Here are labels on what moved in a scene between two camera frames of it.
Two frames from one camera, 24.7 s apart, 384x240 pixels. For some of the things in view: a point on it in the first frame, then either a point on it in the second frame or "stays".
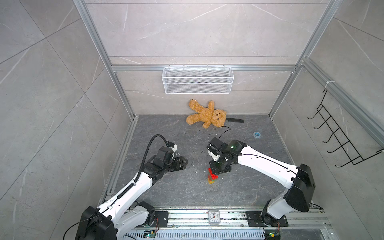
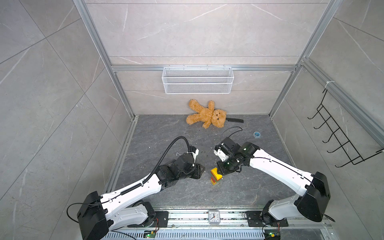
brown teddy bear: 206,116 stays
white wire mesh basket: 197,80 stays
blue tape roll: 256,134 stays
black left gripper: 180,163 → 197,169
